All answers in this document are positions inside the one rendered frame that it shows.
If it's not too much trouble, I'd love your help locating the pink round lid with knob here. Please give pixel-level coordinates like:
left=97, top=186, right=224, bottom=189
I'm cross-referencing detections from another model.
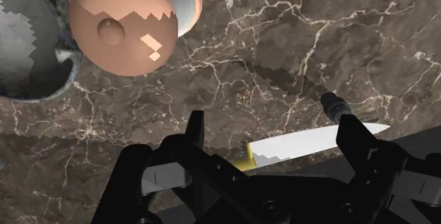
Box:
left=69, top=0, right=180, bottom=78

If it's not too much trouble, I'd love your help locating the grey metal bowl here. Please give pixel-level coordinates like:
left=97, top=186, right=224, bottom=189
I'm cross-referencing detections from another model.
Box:
left=0, top=0, right=83, bottom=103

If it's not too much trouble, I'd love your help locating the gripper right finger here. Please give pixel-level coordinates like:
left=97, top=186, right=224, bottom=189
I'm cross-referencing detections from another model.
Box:
left=336, top=114, right=441, bottom=224

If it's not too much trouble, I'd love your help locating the yellow handled white blade knife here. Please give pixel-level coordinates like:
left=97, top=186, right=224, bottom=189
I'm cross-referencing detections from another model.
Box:
left=230, top=122, right=392, bottom=173

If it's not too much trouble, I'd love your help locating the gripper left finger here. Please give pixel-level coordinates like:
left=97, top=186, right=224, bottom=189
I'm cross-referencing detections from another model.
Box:
left=90, top=110, right=263, bottom=224

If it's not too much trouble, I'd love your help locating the black ridged tool handle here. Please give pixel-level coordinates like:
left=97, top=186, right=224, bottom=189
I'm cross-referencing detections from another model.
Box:
left=319, top=91, right=353, bottom=123

